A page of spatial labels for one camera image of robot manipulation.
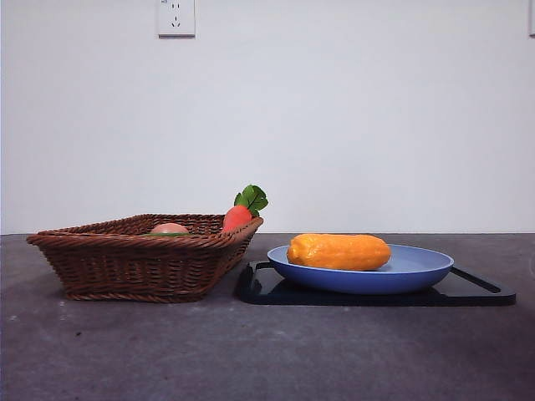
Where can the light blue plate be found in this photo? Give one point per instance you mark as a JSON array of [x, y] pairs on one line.
[[355, 280]]

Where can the brown wicker basket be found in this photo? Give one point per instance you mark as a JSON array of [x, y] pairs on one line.
[[138, 267]]

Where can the orange carrot with green leaves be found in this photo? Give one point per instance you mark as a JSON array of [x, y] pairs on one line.
[[236, 217]]

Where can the pinkish brown egg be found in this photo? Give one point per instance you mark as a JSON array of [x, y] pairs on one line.
[[169, 228]]

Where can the green cucumber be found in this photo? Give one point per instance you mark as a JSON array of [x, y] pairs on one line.
[[165, 234]]

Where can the dark cutting board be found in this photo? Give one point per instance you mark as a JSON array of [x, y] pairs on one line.
[[460, 292]]

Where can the white wall socket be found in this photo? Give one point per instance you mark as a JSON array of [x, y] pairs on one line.
[[176, 18]]

